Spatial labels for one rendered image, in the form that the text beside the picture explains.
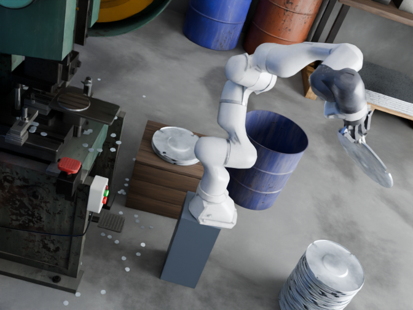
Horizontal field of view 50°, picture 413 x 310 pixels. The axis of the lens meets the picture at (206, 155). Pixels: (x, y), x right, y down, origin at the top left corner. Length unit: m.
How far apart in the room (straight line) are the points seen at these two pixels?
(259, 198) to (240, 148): 1.00
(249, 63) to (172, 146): 0.87
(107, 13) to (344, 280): 1.58
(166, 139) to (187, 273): 0.73
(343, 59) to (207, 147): 0.61
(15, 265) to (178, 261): 0.73
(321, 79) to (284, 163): 1.19
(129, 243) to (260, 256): 0.73
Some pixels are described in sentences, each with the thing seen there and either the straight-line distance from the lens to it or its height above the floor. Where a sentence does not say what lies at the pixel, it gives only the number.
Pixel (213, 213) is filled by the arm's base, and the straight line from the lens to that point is 1.91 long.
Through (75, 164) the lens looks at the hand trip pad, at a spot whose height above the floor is 0.76.
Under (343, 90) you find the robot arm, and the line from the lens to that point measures 1.34.
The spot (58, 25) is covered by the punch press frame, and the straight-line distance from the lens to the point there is 1.49.
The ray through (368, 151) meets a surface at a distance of 1.68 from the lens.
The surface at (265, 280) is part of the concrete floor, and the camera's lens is 2.45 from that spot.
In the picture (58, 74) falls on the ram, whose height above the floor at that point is 0.93.
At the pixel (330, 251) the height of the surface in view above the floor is 0.35.
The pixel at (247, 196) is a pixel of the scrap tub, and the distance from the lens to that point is 2.69.
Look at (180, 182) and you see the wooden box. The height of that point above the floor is 0.28.
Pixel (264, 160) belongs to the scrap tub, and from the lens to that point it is 2.50.
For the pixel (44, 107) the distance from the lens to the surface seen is 1.82.
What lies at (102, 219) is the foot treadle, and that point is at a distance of 2.22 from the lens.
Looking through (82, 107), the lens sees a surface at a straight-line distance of 1.81.
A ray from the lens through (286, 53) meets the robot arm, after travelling 1.57.
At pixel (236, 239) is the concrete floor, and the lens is 2.56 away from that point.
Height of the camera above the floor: 1.82
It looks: 37 degrees down
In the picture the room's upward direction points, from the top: 20 degrees clockwise
